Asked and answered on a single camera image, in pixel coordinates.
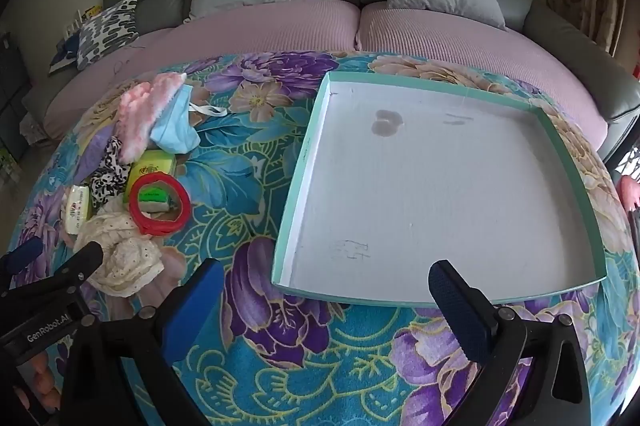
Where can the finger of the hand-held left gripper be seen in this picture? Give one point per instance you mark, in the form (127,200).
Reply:
(20,256)
(75,266)

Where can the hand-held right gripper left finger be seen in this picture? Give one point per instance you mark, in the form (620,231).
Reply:
(190,306)

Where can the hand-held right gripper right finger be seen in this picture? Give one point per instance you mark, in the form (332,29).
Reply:
(457,311)

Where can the cream lace cloth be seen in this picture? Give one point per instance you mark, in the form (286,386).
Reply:
(125,256)

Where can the teal shallow cardboard box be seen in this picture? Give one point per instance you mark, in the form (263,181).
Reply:
(425,206)

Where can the lavender tissue pack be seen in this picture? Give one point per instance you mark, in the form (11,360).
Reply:
(97,151)

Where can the person's left hand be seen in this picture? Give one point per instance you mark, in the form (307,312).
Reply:
(42,376)

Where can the leopard print scrunchie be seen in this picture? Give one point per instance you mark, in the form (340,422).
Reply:
(107,176)

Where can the pink fluffy cloth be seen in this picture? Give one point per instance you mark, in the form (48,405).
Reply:
(145,116)

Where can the blue face mask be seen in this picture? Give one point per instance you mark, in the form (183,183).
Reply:
(172,126)

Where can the dark grey cabinet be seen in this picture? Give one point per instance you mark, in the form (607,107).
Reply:
(12,81)

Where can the red plastic stool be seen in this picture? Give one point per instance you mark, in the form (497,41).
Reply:
(629,193)

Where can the dark blue cloth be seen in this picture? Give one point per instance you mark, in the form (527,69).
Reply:
(65,51)

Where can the black and white patterned pillow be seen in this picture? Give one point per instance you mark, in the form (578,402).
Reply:
(107,31)

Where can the yellow booklet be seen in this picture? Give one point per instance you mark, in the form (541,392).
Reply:
(92,11)

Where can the pink ribbed seat cushion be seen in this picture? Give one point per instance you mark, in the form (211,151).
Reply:
(250,31)
(450,36)

